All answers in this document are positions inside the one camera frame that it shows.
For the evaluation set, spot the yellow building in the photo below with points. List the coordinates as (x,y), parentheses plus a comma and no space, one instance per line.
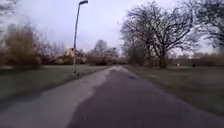
(69,53)

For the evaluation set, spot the row of distant trees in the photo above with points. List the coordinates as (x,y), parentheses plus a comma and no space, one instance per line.
(100,55)

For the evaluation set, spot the grass field with frost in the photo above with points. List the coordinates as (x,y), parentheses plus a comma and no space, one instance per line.
(190,81)
(30,78)

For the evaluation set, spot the brown leafless bush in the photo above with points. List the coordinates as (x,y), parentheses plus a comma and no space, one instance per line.
(21,46)

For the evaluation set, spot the grey asphalt path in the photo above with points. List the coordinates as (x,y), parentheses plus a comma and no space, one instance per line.
(126,100)

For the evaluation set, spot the tall grey street lamp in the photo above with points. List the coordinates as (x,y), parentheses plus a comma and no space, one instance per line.
(76,36)

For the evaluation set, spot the bare tree at edge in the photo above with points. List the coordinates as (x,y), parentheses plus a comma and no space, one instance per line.
(211,16)

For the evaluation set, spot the large bare tree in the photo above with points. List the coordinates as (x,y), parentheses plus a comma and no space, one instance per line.
(162,36)

